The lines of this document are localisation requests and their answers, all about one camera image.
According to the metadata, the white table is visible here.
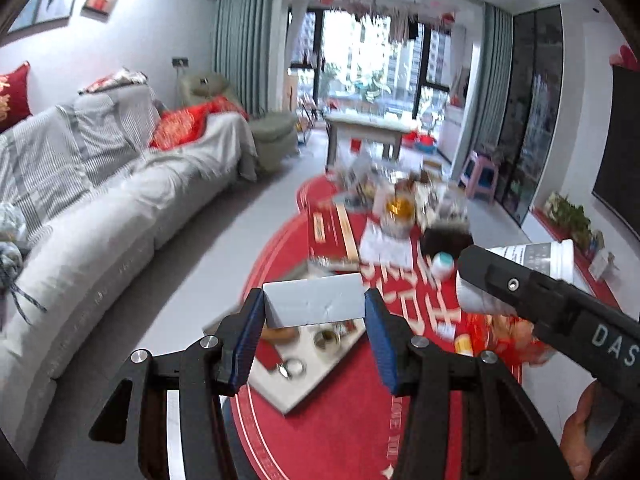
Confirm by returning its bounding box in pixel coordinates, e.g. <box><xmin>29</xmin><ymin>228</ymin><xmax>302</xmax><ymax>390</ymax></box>
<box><xmin>324</xmin><ymin>112</ymin><xmax>420</xmax><ymax>172</ymax></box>

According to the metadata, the white rectangular tray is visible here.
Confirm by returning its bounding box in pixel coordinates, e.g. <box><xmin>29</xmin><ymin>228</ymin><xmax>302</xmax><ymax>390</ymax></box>
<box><xmin>202</xmin><ymin>305</ymin><xmax>369</xmax><ymax>416</ymax></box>

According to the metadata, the large wall picture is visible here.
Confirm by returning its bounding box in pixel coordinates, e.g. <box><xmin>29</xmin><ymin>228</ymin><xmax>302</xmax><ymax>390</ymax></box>
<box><xmin>7</xmin><ymin>0</ymin><xmax>82</xmax><ymax>34</ymax></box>

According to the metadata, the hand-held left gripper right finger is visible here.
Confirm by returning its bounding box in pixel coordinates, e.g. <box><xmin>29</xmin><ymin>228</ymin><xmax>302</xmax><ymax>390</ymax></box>
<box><xmin>364</xmin><ymin>287</ymin><xmax>576</xmax><ymax>480</ymax></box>

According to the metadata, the pink plastic stool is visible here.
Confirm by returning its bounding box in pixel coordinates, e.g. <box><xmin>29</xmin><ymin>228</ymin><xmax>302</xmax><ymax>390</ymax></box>
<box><xmin>458</xmin><ymin>152</ymin><xmax>502</xmax><ymax>204</ymax></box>

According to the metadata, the orange-red bag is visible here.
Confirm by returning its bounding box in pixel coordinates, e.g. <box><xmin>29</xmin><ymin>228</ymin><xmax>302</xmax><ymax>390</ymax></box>
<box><xmin>479</xmin><ymin>314</ymin><xmax>557</xmax><ymax>367</ymax></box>

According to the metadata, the patterned pillow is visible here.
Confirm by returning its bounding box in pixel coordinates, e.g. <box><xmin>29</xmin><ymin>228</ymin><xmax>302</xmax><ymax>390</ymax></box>
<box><xmin>78</xmin><ymin>67</ymin><xmax>149</xmax><ymax>97</ymax></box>

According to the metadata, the grey covered sofa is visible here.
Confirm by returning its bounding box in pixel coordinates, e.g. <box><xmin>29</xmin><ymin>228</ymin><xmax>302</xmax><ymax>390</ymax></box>
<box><xmin>0</xmin><ymin>80</ymin><xmax>261</xmax><ymax>461</ymax></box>

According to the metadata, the golden jar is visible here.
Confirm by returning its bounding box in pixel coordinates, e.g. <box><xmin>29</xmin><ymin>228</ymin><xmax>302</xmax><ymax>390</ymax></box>
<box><xmin>381</xmin><ymin>194</ymin><xmax>417</xmax><ymax>237</ymax></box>

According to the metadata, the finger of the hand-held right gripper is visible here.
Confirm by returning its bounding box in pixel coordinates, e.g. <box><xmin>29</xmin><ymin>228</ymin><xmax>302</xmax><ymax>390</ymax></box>
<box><xmin>457</xmin><ymin>245</ymin><xmax>582</xmax><ymax>333</ymax></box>

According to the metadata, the white plastic jar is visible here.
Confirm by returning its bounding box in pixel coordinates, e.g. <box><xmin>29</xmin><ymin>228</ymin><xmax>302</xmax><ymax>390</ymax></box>
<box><xmin>457</xmin><ymin>239</ymin><xmax>576</xmax><ymax>316</ymax></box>

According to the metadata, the small red wall picture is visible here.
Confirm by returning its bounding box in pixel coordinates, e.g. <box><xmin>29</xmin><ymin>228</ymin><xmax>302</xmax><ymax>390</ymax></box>
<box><xmin>80</xmin><ymin>0</ymin><xmax>120</xmax><ymax>22</ymax></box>

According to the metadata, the white paper sheet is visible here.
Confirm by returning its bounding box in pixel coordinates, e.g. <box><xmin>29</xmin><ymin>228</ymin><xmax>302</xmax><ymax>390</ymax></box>
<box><xmin>359</xmin><ymin>219</ymin><xmax>417</xmax><ymax>267</ymax></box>

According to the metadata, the white rectangular box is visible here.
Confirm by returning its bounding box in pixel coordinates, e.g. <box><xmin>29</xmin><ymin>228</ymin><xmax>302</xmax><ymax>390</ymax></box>
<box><xmin>262</xmin><ymin>272</ymin><xmax>368</xmax><ymax>329</ymax></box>

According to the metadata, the glass door cabinet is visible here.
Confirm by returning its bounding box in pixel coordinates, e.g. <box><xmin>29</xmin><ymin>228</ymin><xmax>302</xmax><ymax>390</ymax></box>
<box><xmin>496</xmin><ymin>4</ymin><xmax>564</xmax><ymax>225</ymax></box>

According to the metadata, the grey-green curtain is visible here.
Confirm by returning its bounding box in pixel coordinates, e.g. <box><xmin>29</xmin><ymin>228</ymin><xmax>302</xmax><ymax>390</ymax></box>
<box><xmin>469</xmin><ymin>4</ymin><xmax>517</xmax><ymax>162</ymax></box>
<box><xmin>213</xmin><ymin>0</ymin><xmax>277</xmax><ymax>117</ymax></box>

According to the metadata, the black box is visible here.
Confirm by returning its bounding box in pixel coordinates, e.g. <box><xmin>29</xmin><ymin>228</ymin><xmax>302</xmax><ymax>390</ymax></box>
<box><xmin>419</xmin><ymin>224</ymin><xmax>474</xmax><ymax>262</ymax></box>

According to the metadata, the grey-green recliner armchair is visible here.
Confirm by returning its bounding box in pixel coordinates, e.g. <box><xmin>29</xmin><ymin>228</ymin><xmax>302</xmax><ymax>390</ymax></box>
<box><xmin>179</xmin><ymin>72</ymin><xmax>299</xmax><ymax>172</ymax></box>

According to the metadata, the blue-grey knitted blanket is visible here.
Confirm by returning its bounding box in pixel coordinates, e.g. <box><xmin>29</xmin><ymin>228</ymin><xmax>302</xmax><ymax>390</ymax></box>
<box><xmin>0</xmin><ymin>202</ymin><xmax>47</xmax><ymax>332</ymax></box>

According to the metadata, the person's right hand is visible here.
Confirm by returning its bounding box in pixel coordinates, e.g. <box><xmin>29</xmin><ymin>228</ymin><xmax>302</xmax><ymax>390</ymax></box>
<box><xmin>560</xmin><ymin>382</ymin><xmax>609</xmax><ymax>480</ymax></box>

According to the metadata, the red embroidered cushion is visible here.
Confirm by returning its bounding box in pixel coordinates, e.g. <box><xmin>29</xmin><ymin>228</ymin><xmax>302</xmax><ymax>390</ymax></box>
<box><xmin>149</xmin><ymin>101</ymin><xmax>251</xmax><ymax>152</ymax></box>

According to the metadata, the red and gold pillow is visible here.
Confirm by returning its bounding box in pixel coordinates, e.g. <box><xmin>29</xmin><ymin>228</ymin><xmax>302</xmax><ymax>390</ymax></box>
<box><xmin>0</xmin><ymin>61</ymin><xmax>34</xmax><ymax>134</ymax></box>

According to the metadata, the low television cabinet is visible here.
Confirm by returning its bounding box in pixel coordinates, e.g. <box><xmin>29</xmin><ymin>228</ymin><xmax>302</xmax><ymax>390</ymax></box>
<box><xmin>530</xmin><ymin>207</ymin><xmax>627</xmax><ymax>297</ymax></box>

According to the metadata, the red-brown block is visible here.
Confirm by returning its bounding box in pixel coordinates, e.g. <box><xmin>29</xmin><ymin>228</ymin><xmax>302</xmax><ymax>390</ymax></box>
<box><xmin>256</xmin><ymin>345</ymin><xmax>285</xmax><ymax>373</ymax></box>

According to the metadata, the green potted plant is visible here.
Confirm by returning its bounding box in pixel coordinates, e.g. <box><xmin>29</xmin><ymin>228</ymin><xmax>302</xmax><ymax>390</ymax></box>
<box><xmin>544</xmin><ymin>191</ymin><xmax>594</xmax><ymax>247</ymax></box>

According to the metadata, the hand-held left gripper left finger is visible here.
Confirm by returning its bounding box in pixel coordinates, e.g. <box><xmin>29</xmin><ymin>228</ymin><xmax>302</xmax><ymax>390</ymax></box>
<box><xmin>89</xmin><ymin>287</ymin><xmax>266</xmax><ymax>480</ymax></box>

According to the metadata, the small white teal bottle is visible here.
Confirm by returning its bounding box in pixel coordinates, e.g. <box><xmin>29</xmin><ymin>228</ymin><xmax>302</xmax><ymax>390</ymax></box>
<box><xmin>431</xmin><ymin>252</ymin><xmax>457</xmax><ymax>282</ymax></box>

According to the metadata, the small round metal tin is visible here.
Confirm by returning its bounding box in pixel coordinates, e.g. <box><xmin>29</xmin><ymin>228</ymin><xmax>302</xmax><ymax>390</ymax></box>
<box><xmin>279</xmin><ymin>357</ymin><xmax>307</xmax><ymax>379</ymax></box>
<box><xmin>313</xmin><ymin>330</ymin><xmax>344</xmax><ymax>357</ymax></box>

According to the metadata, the black television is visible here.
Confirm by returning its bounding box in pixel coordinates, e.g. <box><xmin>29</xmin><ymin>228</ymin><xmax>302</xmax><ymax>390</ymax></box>
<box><xmin>592</xmin><ymin>64</ymin><xmax>640</xmax><ymax>242</ymax></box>

